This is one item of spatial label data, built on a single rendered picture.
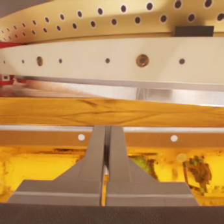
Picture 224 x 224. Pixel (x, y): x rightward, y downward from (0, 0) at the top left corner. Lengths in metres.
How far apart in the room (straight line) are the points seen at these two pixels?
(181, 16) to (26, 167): 0.32
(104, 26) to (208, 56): 0.14
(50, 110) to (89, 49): 0.12
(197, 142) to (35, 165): 0.28
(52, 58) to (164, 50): 0.15
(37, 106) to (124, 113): 0.14
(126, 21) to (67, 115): 0.16
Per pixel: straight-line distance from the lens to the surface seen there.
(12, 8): 0.37
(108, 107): 0.25
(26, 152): 0.32
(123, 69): 0.19
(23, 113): 0.29
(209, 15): 0.24
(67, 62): 0.23
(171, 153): 0.30
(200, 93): 0.24
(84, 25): 0.27
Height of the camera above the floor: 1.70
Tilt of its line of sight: 16 degrees up
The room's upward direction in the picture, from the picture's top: 179 degrees counter-clockwise
